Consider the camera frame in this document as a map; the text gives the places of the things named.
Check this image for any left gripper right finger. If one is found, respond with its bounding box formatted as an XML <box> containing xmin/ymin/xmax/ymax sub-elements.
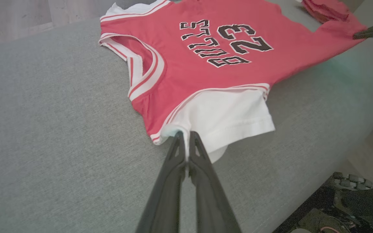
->
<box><xmin>188</xmin><ymin>130</ymin><xmax>243</xmax><ymax>233</ymax></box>

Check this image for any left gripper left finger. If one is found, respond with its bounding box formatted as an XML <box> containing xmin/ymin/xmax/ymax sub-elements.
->
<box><xmin>136</xmin><ymin>130</ymin><xmax>187</xmax><ymax>233</ymax></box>

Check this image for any red Bulls 23 jersey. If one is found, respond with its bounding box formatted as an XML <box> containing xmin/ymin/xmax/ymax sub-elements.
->
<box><xmin>98</xmin><ymin>0</ymin><xmax>368</xmax><ymax>164</ymax></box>

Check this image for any plain red garment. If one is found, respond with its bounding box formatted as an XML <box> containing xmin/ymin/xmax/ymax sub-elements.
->
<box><xmin>301</xmin><ymin>0</ymin><xmax>350</xmax><ymax>24</ymax></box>

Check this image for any large grey sofa seat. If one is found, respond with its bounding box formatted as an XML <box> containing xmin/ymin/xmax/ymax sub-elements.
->
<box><xmin>0</xmin><ymin>0</ymin><xmax>373</xmax><ymax>233</ymax></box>

